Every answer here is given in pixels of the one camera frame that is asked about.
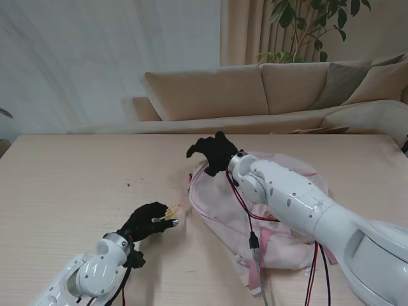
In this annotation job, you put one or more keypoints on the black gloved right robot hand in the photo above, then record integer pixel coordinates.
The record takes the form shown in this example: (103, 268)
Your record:
(218, 153)

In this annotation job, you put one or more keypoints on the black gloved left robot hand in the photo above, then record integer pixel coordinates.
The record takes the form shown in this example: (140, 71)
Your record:
(145, 223)

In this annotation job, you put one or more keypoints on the yellow backpack charm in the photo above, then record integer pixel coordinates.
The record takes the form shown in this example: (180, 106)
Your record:
(170, 212)

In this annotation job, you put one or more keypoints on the pale pink backpack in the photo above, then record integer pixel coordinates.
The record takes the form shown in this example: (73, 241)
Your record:
(223, 204)

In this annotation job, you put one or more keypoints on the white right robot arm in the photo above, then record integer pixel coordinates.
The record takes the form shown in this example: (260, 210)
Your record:
(318, 210)

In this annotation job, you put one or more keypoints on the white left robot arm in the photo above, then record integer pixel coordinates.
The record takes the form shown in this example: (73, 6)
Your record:
(83, 274)

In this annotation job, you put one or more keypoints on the beige fabric sofa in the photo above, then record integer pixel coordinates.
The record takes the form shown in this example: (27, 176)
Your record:
(207, 92)

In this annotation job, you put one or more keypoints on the grey sofa cushion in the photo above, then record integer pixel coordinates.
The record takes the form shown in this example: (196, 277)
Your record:
(344, 83)

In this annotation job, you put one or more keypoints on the white backdrop cloth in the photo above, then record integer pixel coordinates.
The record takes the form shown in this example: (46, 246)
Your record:
(95, 63)

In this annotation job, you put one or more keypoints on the tall green leafy houseplant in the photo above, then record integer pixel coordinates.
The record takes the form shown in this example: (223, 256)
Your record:
(287, 16)

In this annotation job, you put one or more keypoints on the green variegated leafy plant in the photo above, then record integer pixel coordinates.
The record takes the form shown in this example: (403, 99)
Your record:
(4, 113)

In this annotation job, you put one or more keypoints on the beige loose sofa cushion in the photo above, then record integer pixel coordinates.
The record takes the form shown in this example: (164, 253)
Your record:
(382, 83)

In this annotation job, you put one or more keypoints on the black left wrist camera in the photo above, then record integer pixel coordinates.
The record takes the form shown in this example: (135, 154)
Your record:
(137, 259)

